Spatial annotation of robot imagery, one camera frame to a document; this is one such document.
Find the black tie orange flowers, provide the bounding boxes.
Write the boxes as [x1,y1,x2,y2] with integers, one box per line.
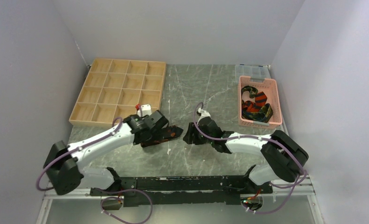
[140,126,184,148]

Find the wooden compartment tray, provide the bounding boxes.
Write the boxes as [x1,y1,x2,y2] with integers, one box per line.
[69,58,167,127]

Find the pink perforated plastic basket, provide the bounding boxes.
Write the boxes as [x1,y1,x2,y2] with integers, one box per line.
[238,76,283,129]

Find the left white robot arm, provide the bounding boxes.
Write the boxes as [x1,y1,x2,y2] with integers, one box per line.
[43,110,168,196]

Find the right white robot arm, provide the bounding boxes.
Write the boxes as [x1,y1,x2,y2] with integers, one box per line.
[183,117,309,194]

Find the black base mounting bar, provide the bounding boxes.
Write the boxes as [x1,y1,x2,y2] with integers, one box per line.
[90,175,273,207]

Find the red striped tie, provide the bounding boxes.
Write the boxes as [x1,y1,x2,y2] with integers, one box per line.
[241,91,267,121]

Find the clear plastic organizer box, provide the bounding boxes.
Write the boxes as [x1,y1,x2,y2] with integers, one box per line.
[235,64,271,83]

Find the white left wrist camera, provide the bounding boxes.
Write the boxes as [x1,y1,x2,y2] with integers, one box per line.
[135,104,152,117]

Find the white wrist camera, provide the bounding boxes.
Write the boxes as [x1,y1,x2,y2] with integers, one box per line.
[196,108,210,120]
[135,104,152,117]

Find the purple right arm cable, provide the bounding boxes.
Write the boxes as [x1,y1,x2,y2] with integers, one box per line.
[193,102,308,215]

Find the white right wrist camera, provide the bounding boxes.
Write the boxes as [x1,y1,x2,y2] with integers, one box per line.
[196,108,210,120]

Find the aluminium frame rail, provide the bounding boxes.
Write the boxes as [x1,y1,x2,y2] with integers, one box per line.
[44,175,315,199]

